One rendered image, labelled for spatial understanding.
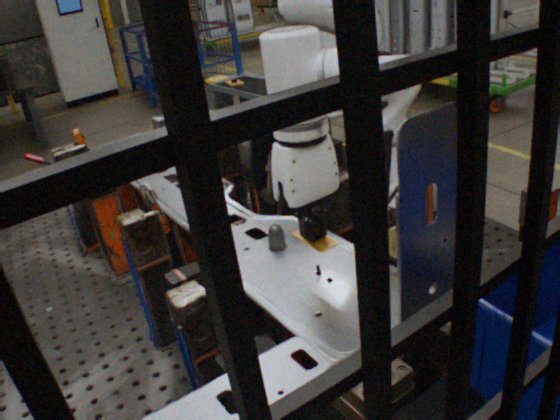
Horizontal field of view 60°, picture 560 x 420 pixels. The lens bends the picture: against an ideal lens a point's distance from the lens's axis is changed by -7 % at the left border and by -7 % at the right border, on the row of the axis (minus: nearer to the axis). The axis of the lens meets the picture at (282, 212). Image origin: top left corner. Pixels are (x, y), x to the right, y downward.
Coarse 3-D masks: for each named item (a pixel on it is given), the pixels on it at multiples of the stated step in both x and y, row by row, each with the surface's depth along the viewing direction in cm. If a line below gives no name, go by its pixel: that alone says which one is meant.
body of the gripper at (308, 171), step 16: (288, 144) 75; (304, 144) 74; (320, 144) 77; (272, 160) 78; (288, 160) 75; (304, 160) 76; (320, 160) 78; (336, 160) 80; (272, 176) 79; (288, 176) 76; (304, 176) 77; (320, 176) 79; (336, 176) 81; (288, 192) 77; (304, 192) 78; (320, 192) 80
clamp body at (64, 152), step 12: (72, 144) 160; (84, 144) 159; (60, 156) 155; (72, 156) 157; (72, 204) 166; (84, 204) 165; (84, 216) 166; (84, 228) 167; (84, 240) 168; (96, 240) 170
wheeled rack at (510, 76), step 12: (504, 0) 398; (504, 12) 402; (516, 12) 409; (504, 24) 407; (504, 60) 420; (492, 72) 471; (504, 72) 425; (516, 72) 470; (528, 72) 448; (444, 84) 482; (456, 84) 470; (492, 84) 443; (504, 84) 429; (516, 84) 436; (528, 84) 448; (432, 96) 521; (492, 96) 448; (492, 108) 451
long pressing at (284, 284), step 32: (160, 192) 130; (256, 224) 108; (288, 224) 106; (256, 256) 96; (288, 256) 95; (320, 256) 93; (352, 256) 92; (256, 288) 87; (288, 288) 86; (320, 288) 85; (352, 288) 83; (288, 320) 79; (320, 320) 77; (352, 320) 76; (320, 352) 72
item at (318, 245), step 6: (294, 234) 87; (318, 234) 84; (306, 240) 85; (318, 240) 84; (324, 240) 84; (330, 240) 84; (312, 246) 83; (318, 246) 83; (324, 246) 82; (330, 246) 82
